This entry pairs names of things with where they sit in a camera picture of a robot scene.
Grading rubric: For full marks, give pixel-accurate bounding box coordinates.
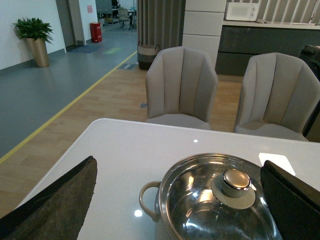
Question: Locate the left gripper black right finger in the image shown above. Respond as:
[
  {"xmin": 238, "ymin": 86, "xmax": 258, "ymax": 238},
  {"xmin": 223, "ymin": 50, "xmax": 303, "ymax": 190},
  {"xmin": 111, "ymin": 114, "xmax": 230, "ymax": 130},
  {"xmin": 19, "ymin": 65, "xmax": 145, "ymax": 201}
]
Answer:
[{"xmin": 260, "ymin": 160, "xmax": 320, "ymax": 240}]

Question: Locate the glass pot lid gold knob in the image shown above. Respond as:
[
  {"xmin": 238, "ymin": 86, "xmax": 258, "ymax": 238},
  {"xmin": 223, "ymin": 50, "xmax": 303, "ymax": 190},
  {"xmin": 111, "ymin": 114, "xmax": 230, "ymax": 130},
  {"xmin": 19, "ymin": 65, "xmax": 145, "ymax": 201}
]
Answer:
[{"xmin": 154, "ymin": 153, "xmax": 281, "ymax": 240}]

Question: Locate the right beige upholstered chair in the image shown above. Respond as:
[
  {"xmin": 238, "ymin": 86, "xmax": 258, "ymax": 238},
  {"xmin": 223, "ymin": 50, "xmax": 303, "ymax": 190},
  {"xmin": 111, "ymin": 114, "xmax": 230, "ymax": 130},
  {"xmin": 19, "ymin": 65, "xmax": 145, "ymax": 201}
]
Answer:
[{"xmin": 233, "ymin": 52, "xmax": 320, "ymax": 142}]

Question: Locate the white microwave oven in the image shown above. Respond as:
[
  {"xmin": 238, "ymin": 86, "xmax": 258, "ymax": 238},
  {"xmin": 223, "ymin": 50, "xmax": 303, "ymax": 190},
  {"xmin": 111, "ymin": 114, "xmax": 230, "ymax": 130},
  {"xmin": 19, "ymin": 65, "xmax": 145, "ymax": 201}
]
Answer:
[{"xmin": 224, "ymin": 2, "xmax": 260, "ymax": 22}]

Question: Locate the white drawer column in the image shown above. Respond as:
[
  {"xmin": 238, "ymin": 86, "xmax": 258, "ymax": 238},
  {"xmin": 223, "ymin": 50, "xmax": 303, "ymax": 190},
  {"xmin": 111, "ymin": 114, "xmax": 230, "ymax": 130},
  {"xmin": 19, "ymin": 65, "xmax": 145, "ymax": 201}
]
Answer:
[{"xmin": 182, "ymin": 0, "xmax": 227, "ymax": 67}]

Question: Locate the office chair in background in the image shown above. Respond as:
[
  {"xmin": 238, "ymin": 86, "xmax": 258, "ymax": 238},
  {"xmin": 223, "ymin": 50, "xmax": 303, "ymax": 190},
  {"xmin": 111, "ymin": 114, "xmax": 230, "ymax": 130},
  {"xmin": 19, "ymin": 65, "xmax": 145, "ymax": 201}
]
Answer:
[{"xmin": 117, "ymin": 7, "xmax": 130, "ymax": 29}]

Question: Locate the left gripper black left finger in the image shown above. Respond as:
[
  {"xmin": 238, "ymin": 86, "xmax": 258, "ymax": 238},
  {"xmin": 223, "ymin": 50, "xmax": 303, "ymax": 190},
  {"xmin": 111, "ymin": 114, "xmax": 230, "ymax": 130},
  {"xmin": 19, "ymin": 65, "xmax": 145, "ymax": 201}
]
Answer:
[{"xmin": 0, "ymin": 156, "xmax": 98, "ymax": 240}]

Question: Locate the woven laundry basket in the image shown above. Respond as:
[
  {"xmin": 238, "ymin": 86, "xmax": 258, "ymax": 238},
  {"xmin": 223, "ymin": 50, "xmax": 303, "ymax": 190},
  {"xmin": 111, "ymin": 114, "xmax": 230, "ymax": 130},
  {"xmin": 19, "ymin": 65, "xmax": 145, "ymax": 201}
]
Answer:
[{"xmin": 137, "ymin": 41, "xmax": 160, "ymax": 70}]

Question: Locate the left beige upholstered chair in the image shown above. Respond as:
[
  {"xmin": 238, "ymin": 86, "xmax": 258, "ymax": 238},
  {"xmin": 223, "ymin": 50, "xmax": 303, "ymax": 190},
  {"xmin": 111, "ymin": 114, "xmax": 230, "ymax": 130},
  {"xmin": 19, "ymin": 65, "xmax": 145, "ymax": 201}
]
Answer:
[{"xmin": 145, "ymin": 46, "xmax": 218, "ymax": 130}]

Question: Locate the green plant in gold pot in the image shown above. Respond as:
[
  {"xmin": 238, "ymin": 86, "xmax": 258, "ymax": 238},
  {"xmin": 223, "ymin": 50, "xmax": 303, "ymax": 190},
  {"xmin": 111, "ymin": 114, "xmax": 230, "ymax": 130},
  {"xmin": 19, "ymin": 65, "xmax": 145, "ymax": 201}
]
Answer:
[{"xmin": 14, "ymin": 17, "xmax": 53, "ymax": 68}]

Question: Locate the white electric cooking pot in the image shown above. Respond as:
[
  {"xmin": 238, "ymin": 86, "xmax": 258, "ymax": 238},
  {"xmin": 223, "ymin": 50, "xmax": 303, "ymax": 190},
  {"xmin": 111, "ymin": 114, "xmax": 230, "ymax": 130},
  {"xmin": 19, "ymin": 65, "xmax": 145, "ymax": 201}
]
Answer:
[{"xmin": 139, "ymin": 181, "xmax": 174, "ymax": 240}]

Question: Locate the beige upholstered chair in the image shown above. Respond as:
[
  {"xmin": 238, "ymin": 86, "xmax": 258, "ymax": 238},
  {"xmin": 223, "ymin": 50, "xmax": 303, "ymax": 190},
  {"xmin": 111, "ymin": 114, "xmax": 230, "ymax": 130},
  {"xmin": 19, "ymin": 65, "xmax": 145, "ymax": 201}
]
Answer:
[
  {"xmin": 145, "ymin": 46, "xmax": 218, "ymax": 130},
  {"xmin": 233, "ymin": 52, "xmax": 320, "ymax": 142}
]

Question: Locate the black washing machine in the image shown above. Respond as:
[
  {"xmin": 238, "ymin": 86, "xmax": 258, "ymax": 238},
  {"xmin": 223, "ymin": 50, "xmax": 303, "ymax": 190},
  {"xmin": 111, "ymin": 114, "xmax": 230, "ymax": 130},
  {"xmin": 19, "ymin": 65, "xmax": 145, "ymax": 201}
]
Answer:
[{"xmin": 300, "ymin": 44, "xmax": 320, "ymax": 138}]

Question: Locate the dark kitchen counter cabinet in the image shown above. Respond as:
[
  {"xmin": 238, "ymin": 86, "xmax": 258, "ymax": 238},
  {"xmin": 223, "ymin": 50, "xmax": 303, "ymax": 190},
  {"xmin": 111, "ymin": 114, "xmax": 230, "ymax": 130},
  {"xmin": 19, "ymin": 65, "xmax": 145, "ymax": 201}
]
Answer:
[{"xmin": 215, "ymin": 25, "xmax": 320, "ymax": 76}]

